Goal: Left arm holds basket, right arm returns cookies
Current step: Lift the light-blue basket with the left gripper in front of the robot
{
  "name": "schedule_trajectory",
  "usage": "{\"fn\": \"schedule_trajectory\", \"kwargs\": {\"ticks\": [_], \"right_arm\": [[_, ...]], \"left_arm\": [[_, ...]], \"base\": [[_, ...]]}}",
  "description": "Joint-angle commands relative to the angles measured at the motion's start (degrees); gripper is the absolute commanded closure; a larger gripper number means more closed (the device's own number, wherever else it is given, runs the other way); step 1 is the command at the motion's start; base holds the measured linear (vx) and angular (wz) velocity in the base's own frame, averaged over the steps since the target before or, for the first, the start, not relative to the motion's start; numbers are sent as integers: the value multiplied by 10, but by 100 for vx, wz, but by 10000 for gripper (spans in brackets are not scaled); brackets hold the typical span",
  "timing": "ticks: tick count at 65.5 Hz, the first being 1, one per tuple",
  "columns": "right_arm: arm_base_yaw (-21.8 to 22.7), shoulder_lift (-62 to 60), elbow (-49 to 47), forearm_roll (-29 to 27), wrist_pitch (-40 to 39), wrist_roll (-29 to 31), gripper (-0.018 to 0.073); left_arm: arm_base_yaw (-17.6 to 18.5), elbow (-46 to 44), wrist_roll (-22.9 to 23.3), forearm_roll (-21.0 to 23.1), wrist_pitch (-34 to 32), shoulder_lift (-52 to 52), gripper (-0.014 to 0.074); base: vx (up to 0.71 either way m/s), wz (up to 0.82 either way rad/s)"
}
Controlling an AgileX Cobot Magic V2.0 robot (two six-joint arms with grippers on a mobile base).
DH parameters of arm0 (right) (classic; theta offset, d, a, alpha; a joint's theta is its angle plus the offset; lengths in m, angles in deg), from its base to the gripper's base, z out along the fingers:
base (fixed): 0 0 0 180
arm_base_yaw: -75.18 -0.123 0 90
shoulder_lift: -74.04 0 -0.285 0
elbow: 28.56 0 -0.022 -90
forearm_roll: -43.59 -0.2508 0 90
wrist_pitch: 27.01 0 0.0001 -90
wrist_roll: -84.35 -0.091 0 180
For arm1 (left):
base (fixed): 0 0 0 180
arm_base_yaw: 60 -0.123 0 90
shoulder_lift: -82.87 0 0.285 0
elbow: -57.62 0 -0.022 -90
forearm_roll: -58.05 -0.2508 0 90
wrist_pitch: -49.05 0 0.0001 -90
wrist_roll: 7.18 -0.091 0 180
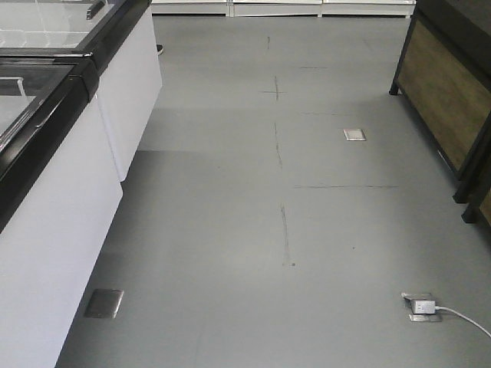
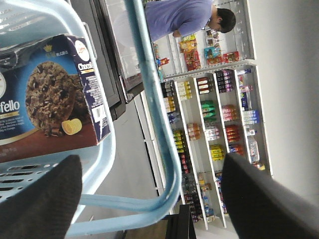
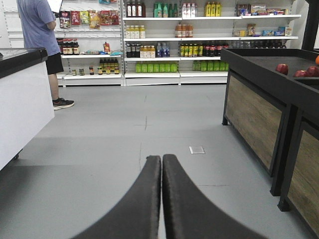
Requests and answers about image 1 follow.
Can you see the small steel floor plate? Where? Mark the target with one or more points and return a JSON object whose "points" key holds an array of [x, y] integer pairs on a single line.
{"points": [[354, 135]]}

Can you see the white shelf base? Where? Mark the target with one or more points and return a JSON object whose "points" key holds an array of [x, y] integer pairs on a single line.
{"points": [[259, 8]]}

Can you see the steel floor socket plate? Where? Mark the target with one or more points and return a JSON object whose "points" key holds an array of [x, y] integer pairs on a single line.
{"points": [[104, 303]]}

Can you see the near white chest freezer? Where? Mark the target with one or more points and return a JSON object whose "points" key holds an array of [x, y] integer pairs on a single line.
{"points": [[59, 192]]}

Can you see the white chest freezer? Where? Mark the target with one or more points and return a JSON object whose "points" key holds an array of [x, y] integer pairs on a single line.
{"points": [[59, 192], [117, 36]]}

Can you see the far white chest freezer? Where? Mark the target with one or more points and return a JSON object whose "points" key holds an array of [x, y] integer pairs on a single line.
{"points": [[117, 36]]}

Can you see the white power adapter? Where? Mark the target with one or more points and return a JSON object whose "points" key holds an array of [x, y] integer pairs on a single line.
{"points": [[423, 306]]}

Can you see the wooden black-framed display stand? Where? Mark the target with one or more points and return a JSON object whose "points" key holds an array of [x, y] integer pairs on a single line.
{"points": [[444, 73]]}

